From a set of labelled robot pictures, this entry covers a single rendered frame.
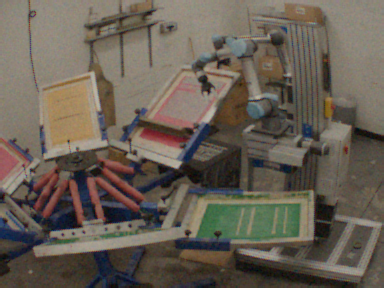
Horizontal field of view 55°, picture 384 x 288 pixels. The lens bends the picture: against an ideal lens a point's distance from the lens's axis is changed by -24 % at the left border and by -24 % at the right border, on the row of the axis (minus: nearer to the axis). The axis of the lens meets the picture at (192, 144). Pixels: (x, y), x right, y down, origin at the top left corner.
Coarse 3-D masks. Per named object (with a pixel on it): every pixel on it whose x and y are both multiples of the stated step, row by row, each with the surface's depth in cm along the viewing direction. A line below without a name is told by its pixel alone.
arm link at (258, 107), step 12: (240, 48) 278; (252, 48) 283; (240, 60) 284; (252, 60) 284; (252, 72) 284; (252, 84) 286; (252, 96) 289; (264, 96) 289; (252, 108) 289; (264, 108) 288
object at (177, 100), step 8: (176, 88) 349; (192, 88) 342; (176, 96) 343; (184, 96) 340; (192, 96) 336; (168, 104) 341; (176, 104) 338; (184, 104) 334; (160, 112) 340; (168, 112) 336; (176, 112) 332; (160, 120) 334; (168, 120) 330; (144, 136) 331; (152, 136) 327; (160, 136) 324
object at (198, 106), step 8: (200, 96) 332; (208, 96) 329; (192, 104) 330; (200, 104) 327; (208, 104) 324; (184, 112) 329; (192, 112) 325; (200, 112) 322; (176, 120) 327; (184, 120) 324; (192, 120) 320; (200, 120) 318; (168, 136) 320; (168, 144) 316; (176, 144) 313
